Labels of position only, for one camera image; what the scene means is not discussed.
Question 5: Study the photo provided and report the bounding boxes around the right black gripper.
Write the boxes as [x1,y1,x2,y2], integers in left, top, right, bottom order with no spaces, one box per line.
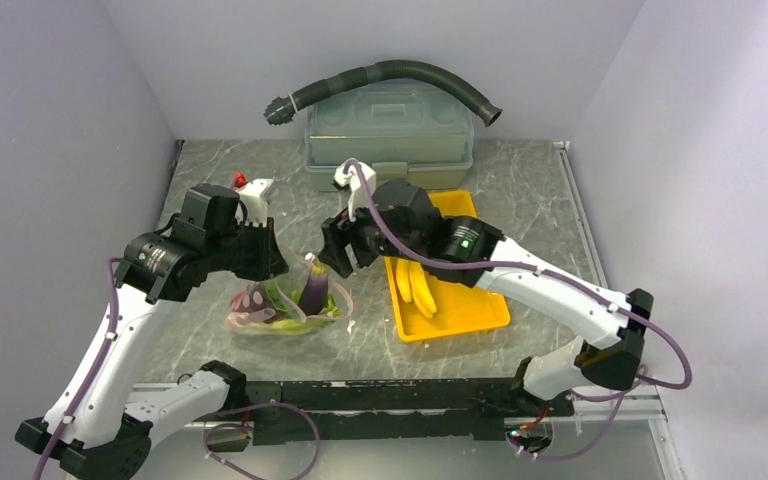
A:
[317,187,424,278]

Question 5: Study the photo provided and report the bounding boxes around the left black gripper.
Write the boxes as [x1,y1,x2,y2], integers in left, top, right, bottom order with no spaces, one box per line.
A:
[205,214,289,281]

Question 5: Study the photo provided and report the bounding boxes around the red toy grapes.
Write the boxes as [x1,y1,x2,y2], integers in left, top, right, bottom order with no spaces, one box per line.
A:
[230,282,281,323]

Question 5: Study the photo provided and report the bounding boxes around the green toy grapes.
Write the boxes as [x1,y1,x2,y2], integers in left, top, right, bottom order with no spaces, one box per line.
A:
[265,281,342,317]

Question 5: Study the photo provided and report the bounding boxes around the clear zip top bag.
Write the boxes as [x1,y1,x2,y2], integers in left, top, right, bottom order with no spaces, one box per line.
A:
[224,253,354,336]

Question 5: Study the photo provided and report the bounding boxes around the purple toy eggplant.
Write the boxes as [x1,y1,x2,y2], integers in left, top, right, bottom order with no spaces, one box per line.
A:
[297,260,329,315]

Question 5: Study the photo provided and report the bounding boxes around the yellow plastic tray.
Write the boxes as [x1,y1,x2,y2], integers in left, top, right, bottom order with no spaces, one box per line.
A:
[383,190,512,344]

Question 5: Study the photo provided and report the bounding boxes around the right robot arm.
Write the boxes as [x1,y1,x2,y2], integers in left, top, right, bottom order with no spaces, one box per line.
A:
[319,173,652,415]

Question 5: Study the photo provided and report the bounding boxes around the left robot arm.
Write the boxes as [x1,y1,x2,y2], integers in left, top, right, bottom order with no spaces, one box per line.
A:
[15,179,289,479]

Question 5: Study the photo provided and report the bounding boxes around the yellow toy bananas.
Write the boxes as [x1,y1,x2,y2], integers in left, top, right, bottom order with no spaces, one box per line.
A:
[395,259,437,318]

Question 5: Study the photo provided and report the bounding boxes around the grey plastic storage box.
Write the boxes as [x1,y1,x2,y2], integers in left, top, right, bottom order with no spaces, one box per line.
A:
[305,81,474,192]

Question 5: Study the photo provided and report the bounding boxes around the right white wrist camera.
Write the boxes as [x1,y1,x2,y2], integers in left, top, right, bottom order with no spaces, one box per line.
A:
[333,158,377,222]

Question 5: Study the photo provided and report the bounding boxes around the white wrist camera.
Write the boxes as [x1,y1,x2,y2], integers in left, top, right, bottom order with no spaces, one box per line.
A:
[333,158,377,222]
[230,172,277,227]

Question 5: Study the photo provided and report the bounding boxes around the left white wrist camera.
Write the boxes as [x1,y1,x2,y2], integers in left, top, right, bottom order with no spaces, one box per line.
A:
[230,172,277,227]

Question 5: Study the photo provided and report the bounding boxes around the black corrugated hose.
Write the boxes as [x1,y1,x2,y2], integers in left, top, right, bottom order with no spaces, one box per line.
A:
[263,59,503,128]

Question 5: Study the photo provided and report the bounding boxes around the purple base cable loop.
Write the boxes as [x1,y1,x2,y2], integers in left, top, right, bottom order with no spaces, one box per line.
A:
[202,404,322,480]

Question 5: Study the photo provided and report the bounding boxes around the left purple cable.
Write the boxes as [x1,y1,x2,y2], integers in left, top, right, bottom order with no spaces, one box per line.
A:
[31,258,124,480]

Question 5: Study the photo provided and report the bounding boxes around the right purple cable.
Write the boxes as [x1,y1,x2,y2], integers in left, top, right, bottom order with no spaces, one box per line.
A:
[344,158,694,463]

